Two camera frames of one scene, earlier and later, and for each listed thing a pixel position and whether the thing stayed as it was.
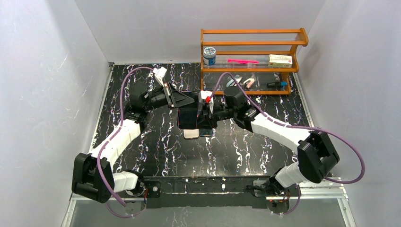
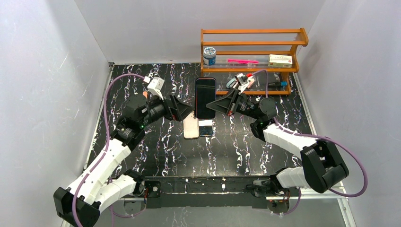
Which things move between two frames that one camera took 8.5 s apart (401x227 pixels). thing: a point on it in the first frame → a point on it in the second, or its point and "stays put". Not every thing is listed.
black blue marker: (276, 85) stays put
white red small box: (280, 61) stays put
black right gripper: (207, 114) → (233, 103)
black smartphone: (188, 115) → (205, 92)
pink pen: (242, 61) stays put
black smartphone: (206, 132) stays put
